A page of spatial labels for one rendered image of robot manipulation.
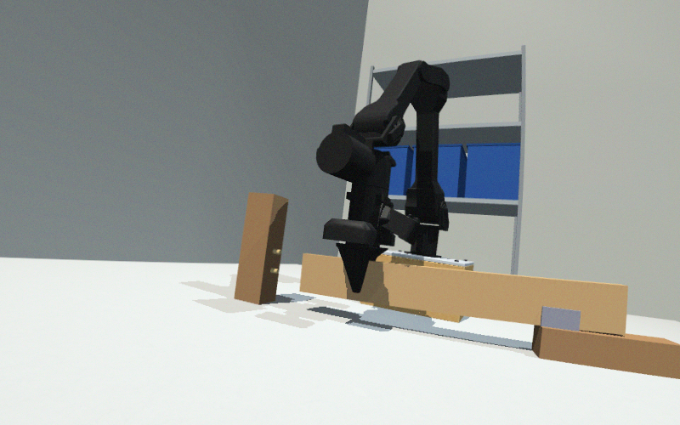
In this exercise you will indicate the long wooden bed rail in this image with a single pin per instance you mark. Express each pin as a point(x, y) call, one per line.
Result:
point(511, 298)

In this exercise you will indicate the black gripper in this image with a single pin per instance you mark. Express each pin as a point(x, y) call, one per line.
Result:
point(362, 239)

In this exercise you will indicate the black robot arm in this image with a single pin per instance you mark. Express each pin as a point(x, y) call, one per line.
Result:
point(348, 153)

